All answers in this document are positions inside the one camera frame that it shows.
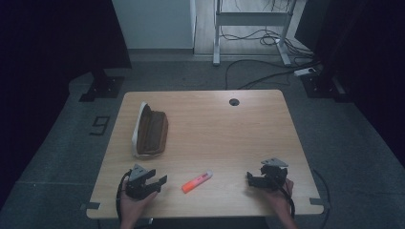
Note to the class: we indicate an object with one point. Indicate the brown pencil case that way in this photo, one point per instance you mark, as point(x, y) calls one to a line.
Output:
point(153, 133)

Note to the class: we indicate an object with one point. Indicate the grey tape piece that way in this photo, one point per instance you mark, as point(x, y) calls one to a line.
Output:
point(316, 201)
point(92, 205)

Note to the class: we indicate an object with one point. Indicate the white desk frame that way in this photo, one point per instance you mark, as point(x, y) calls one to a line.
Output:
point(251, 18)

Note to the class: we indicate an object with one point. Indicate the person's right hand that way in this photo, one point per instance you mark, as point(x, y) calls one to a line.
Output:
point(280, 200)

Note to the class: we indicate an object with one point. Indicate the black stand base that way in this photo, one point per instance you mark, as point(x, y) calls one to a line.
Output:
point(103, 87)
point(323, 86)

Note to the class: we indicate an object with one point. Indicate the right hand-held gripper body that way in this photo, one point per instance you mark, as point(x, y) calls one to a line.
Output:
point(273, 175)

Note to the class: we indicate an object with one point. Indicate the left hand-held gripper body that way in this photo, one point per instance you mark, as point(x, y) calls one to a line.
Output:
point(137, 186)

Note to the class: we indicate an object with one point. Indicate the orange highlighter pen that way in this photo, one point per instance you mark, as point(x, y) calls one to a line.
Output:
point(196, 181)

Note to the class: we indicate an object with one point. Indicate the person's left hand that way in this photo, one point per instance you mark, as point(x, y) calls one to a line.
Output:
point(133, 206)

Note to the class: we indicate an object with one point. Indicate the dark curtain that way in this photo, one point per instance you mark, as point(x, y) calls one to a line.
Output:
point(47, 41)
point(366, 47)

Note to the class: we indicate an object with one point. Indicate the white power strip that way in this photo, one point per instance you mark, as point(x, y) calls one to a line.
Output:
point(304, 72)

